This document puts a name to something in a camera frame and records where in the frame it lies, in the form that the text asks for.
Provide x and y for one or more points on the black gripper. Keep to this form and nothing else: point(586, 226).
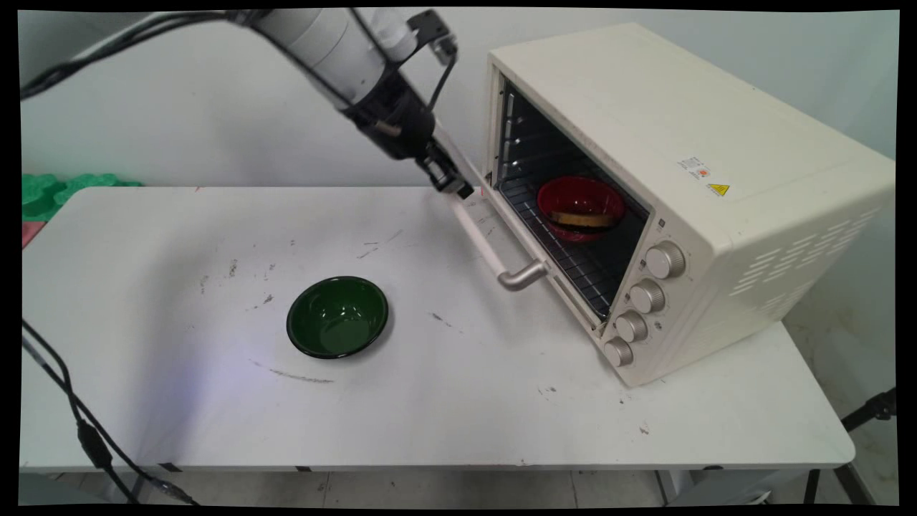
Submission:
point(397, 122)

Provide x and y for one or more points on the glass oven door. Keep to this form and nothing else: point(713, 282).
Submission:
point(534, 251)

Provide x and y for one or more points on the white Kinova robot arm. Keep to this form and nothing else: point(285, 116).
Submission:
point(322, 43)

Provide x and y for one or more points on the red bowl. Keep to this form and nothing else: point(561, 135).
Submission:
point(577, 195)

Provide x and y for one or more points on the brown toast slice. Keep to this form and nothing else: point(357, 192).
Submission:
point(584, 219)

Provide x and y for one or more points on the dark green bowl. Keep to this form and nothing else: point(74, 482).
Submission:
point(337, 317)

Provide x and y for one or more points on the silver oven knob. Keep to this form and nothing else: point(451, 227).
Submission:
point(631, 327)
point(618, 352)
point(665, 259)
point(647, 296)

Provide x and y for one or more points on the white label sticker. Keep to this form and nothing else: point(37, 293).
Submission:
point(695, 168)

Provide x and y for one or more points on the cream toaster oven body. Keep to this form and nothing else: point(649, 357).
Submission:
point(716, 179)

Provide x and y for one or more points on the yellow warning sticker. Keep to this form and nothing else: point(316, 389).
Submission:
point(719, 190)

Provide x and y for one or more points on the green foam mat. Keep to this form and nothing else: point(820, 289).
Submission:
point(50, 190)

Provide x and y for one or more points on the pink foam mat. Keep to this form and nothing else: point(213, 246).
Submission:
point(31, 233)

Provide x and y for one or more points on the black tripod leg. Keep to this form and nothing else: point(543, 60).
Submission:
point(870, 410)

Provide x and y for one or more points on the black table leg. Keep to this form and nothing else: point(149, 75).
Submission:
point(852, 484)

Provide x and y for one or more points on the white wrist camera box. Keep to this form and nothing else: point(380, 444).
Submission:
point(430, 32)

